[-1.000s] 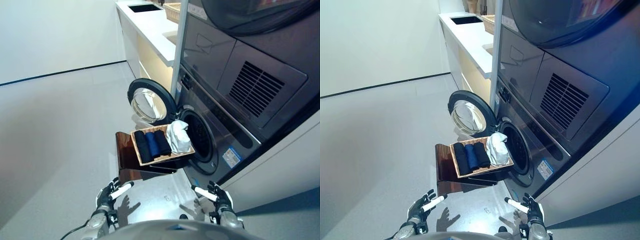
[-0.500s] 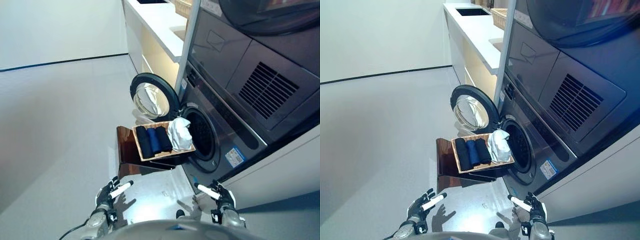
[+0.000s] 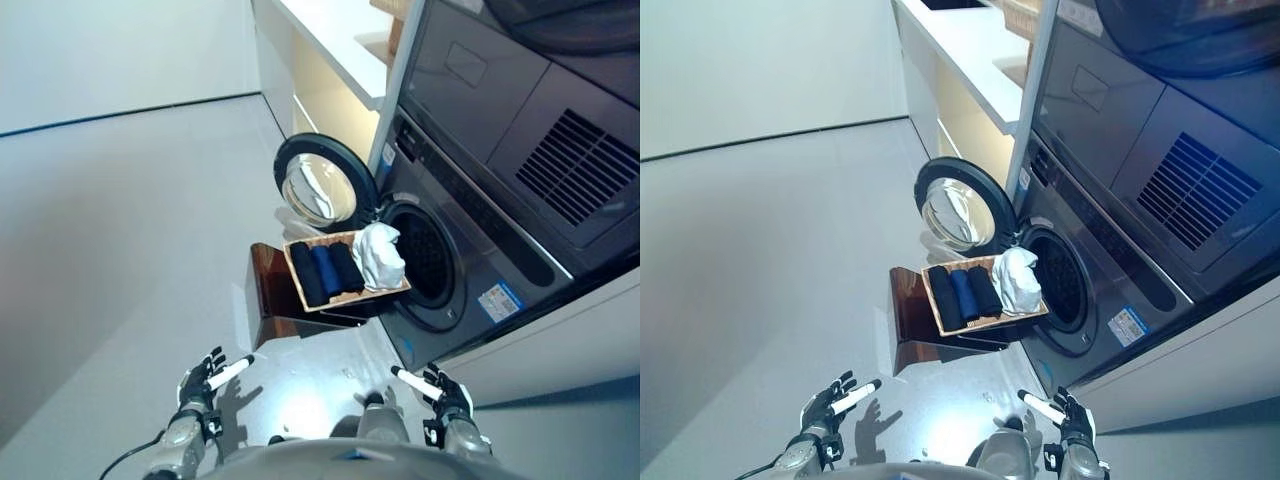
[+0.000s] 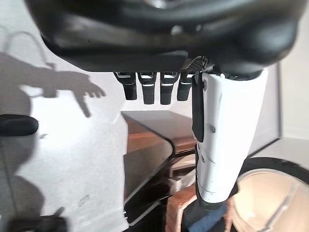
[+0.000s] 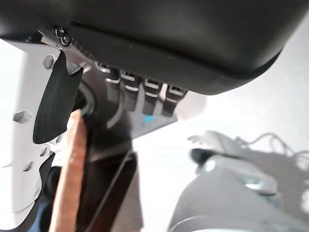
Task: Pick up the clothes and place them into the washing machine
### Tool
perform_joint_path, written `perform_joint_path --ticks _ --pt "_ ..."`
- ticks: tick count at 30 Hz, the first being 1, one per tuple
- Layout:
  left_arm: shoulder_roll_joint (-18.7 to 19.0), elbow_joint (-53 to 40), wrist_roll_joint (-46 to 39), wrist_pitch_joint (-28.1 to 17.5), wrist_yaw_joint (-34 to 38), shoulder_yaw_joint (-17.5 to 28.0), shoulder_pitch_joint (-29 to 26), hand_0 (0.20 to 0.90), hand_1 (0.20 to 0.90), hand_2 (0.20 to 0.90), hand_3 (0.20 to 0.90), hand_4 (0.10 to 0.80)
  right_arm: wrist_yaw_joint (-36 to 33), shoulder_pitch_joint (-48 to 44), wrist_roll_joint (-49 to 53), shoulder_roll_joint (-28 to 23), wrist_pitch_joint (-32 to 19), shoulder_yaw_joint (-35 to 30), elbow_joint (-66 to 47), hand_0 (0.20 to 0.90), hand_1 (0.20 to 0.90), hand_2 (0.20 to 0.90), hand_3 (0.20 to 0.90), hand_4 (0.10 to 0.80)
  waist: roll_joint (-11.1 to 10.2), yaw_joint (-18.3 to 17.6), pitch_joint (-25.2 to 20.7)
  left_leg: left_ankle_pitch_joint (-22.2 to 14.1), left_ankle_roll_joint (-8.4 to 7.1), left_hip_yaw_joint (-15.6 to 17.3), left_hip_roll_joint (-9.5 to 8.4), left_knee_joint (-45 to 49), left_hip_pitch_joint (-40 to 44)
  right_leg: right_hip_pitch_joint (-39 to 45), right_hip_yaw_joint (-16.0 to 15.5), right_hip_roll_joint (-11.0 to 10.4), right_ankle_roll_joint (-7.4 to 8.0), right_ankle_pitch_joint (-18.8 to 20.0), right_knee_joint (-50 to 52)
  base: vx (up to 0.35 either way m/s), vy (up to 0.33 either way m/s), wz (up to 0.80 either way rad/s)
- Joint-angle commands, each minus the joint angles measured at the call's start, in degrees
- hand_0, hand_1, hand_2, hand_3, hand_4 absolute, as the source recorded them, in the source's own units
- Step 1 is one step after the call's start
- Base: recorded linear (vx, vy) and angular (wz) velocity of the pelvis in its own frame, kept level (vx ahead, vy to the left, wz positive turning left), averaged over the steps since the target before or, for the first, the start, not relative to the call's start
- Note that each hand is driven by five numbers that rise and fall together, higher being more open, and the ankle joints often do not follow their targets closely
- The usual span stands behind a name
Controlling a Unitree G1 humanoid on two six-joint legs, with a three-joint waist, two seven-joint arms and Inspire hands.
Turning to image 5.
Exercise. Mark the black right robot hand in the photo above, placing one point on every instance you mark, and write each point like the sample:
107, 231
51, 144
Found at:
169, 36

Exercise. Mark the dark grey washing machine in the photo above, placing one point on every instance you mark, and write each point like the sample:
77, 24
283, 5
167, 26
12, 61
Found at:
106, 116

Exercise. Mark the white robot body shell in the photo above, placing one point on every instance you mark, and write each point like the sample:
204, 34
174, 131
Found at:
21, 96

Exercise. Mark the dark brown panel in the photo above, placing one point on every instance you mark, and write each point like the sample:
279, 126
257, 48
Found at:
106, 193

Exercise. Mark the brown wooden board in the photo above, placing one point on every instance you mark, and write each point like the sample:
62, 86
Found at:
70, 174

